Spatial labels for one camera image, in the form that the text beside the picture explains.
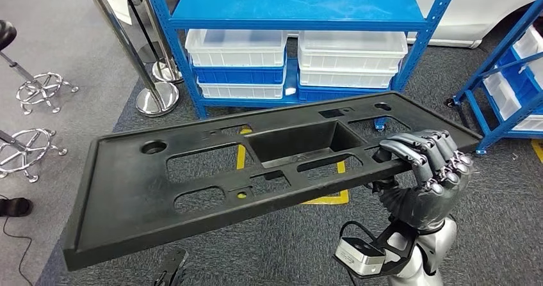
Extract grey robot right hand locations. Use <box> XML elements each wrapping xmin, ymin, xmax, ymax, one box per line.
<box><xmin>372</xmin><ymin>129</ymin><xmax>474</xmax><ymax>233</ymax></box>

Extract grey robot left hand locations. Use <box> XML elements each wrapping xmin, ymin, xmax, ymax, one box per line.
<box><xmin>153</xmin><ymin>248</ymin><xmax>190</xmax><ymax>286</ymax></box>

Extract black plastic panel part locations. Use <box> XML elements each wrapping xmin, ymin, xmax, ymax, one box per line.
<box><xmin>62</xmin><ymin>90</ymin><xmax>484</xmax><ymax>273</ymax></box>

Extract blue metal shelf rack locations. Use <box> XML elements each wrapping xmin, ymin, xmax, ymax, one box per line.
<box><xmin>444</xmin><ymin>0</ymin><xmax>543</xmax><ymax>155</ymax></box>
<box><xmin>141</xmin><ymin>0</ymin><xmax>464</xmax><ymax>132</ymax></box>

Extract yellow floor tape square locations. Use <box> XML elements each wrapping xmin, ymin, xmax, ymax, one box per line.
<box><xmin>236</xmin><ymin>127</ymin><xmax>350</xmax><ymax>206</ymax></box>

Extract black shoe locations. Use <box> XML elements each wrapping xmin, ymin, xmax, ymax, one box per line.
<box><xmin>0</xmin><ymin>197</ymin><xmax>33</xmax><ymax>218</ymax></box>

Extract white car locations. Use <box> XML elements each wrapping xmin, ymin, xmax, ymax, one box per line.
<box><xmin>91</xmin><ymin>0</ymin><xmax>543</xmax><ymax>50</ymax></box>

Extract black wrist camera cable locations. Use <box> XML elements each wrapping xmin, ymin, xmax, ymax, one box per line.
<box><xmin>337</xmin><ymin>219</ymin><xmax>379</xmax><ymax>286</ymax></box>

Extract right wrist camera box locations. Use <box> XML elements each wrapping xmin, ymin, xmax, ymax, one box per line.
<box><xmin>334</xmin><ymin>237</ymin><xmax>387</xmax><ymax>277</ymax></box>

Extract chrome stanchion post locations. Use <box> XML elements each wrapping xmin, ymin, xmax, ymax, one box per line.
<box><xmin>117</xmin><ymin>0</ymin><xmax>184</xmax><ymax>85</ymax></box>
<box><xmin>78</xmin><ymin>0</ymin><xmax>181</xmax><ymax>118</ymax></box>

